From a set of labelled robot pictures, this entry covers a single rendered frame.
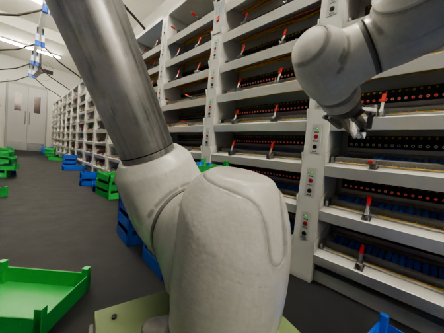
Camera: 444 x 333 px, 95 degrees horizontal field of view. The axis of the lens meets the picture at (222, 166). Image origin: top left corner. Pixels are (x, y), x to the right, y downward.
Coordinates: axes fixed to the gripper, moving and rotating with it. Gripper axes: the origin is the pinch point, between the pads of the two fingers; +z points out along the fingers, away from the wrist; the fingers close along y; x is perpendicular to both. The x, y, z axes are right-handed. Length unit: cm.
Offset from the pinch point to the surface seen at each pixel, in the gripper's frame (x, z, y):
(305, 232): 37.7, 21.8, 17.0
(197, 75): -44, 2, 105
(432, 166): 4.6, 20.1, -17.8
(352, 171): 9.9, 16.2, 2.9
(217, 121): -12, 12, 83
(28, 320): 73, -58, 48
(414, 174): 8.4, 16.8, -14.1
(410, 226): 24.6, 24.7, -15.0
